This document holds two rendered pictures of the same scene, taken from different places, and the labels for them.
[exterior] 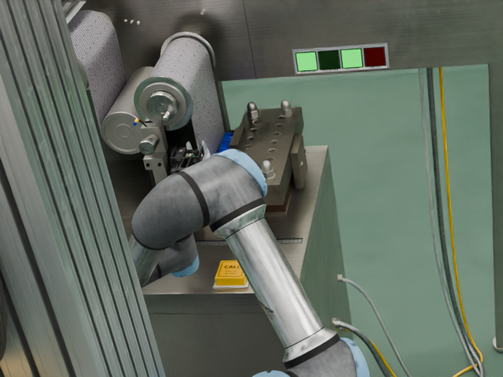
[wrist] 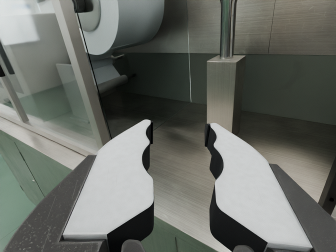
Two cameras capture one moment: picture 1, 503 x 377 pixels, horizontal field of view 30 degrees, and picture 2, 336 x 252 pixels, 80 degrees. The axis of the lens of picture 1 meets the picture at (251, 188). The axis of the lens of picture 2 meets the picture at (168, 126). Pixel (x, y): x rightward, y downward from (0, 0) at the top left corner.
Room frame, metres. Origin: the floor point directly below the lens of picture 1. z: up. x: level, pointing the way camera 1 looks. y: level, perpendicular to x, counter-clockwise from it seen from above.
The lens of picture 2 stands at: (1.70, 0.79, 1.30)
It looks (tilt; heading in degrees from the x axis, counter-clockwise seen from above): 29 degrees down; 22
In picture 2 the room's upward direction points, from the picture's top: 6 degrees counter-clockwise
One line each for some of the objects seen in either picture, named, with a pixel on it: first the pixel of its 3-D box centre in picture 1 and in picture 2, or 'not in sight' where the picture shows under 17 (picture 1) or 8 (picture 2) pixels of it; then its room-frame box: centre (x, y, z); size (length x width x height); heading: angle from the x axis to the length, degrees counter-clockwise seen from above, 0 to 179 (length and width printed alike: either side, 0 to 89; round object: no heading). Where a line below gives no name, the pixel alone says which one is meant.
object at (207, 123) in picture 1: (209, 126); not in sight; (2.15, 0.08, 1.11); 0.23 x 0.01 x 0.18; 164
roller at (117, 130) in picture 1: (138, 108); not in sight; (2.20, 0.25, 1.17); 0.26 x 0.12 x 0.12; 164
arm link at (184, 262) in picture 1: (174, 253); not in sight; (1.77, 0.20, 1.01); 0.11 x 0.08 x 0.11; 118
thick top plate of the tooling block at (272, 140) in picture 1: (263, 153); not in sight; (2.16, -0.05, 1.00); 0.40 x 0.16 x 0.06; 164
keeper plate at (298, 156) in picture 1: (299, 161); not in sight; (2.15, -0.14, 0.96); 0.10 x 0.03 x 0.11; 164
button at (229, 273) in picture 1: (232, 273); not in sight; (1.78, 0.08, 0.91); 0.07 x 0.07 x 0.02; 74
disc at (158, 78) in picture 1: (163, 103); not in sight; (2.05, 0.17, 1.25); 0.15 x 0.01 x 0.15; 74
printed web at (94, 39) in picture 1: (135, 115); not in sight; (2.21, 0.26, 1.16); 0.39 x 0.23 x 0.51; 74
